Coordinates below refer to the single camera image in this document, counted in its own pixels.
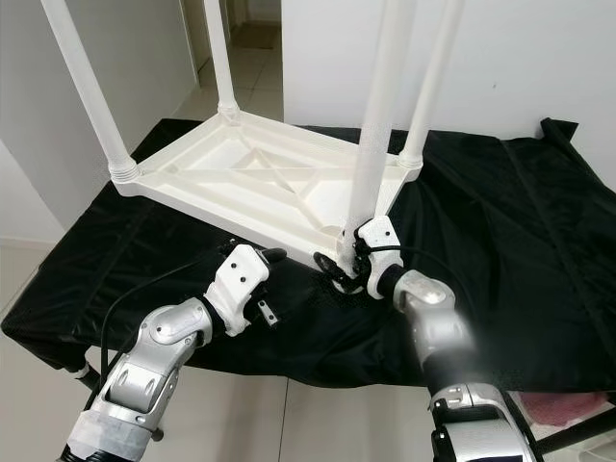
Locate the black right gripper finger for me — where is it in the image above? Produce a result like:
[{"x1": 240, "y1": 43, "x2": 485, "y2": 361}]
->
[{"x1": 313, "y1": 250, "x2": 355, "y2": 290}]

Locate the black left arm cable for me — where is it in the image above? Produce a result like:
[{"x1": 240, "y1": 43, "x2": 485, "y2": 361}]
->
[{"x1": 96, "y1": 255, "x2": 237, "y2": 386}]

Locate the black fabric table cover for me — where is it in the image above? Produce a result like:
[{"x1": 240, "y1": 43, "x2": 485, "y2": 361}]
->
[{"x1": 0, "y1": 115, "x2": 616, "y2": 394}]

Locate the black metal table leg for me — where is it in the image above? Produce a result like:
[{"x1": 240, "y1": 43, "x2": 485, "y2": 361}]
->
[
  {"x1": 534, "y1": 419, "x2": 616, "y2": 455},
  {"x1": 67, "y1": 361, "x2": 165, "y2": 444}
]

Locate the pink plastic object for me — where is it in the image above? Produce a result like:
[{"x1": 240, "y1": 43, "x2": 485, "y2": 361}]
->
[{"x1": 520, "y1": 395, "x2": 607, "y2": 429}]

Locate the white plastic children table top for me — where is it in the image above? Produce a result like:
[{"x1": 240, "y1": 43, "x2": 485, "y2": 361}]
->
[{"x1": 113, "y1": 109, "x2": 424, "y2": 290}]

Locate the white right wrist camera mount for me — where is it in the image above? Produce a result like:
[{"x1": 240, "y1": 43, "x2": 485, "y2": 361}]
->
[{"x1": 356, "y1": 217, "x2": 402, "y2": 295}]

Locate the white plastic table leg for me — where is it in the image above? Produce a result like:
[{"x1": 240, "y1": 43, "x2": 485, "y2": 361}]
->
[
  {"x1": 40, "y1": 0, "x2": 141, "y2": 184},
  {"x1": 342, "y1": 0, "x2": 420, "y2": 242},
  {"x1": 397, "y1": 0, "x2": 465, "y2": 172},
  {"x1": 202, "y1": 0, "x2": 242, "y2": 121}
]

